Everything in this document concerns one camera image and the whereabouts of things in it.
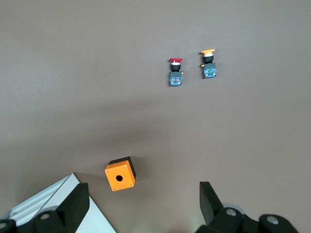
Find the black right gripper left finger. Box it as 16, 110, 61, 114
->
0, 183, 90, 233

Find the red mushroom push button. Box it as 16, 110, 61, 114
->
168, 57, 184, 87

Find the white sliding drawer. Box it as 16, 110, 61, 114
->
0, 172, 80, 226

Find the orange button enclosure box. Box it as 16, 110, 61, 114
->
104, 156, 137, 192

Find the yellow mushroom push button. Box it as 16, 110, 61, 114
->
200, 49, 217, 80

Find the white drawer cabinet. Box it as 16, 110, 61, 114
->
0, 172, 118, 233

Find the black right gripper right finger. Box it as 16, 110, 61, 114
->
195, 181, 298, 233

